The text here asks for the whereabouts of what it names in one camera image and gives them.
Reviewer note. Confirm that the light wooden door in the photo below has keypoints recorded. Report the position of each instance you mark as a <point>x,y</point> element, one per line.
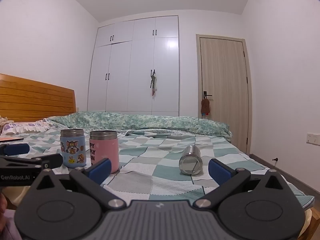
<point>223,87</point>

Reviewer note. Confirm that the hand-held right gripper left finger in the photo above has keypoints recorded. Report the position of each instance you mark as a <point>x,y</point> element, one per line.
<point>100,168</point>

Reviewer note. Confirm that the white wall socket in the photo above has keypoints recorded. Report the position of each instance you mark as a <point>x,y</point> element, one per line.
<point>313,139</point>

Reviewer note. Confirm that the stainless steel cup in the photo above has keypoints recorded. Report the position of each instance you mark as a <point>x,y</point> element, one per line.
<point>190,161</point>

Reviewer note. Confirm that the brown hanging bag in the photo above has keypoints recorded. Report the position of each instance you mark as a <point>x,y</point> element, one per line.
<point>205,107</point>

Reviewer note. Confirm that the wooden headboard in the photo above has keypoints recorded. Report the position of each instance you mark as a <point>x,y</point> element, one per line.
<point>37,100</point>

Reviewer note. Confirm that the pink cup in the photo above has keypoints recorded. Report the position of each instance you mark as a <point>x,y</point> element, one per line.
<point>105,147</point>

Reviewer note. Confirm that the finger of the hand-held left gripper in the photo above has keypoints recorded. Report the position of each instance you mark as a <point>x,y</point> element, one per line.
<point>51,161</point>
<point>16,150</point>

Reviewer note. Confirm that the checked bedsheet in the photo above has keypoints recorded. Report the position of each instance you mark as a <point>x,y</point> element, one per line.
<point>155,160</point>

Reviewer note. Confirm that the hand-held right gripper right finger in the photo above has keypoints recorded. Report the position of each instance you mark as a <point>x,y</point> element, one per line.
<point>219,172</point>

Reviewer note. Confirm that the wooden bed frame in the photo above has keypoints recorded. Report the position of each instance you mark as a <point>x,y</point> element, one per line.
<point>308,220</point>

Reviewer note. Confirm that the person's left hand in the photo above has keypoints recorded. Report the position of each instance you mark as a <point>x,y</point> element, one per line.
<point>3,203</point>

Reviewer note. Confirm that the blue cartoon cup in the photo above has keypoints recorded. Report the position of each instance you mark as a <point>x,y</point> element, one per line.
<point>73,148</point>

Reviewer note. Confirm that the purple clothing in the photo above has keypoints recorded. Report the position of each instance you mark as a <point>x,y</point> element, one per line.
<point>6,226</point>

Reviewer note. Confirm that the white wardrobe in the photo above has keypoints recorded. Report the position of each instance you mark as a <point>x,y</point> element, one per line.
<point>130,72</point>

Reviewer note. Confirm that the green floral quilt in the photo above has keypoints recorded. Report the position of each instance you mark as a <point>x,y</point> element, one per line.
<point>150,122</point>

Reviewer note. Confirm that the black door stopper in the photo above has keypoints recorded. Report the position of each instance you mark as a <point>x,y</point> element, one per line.
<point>275,159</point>

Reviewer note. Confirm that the purple floral pillow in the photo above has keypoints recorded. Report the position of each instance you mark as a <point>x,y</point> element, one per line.
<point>25,127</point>

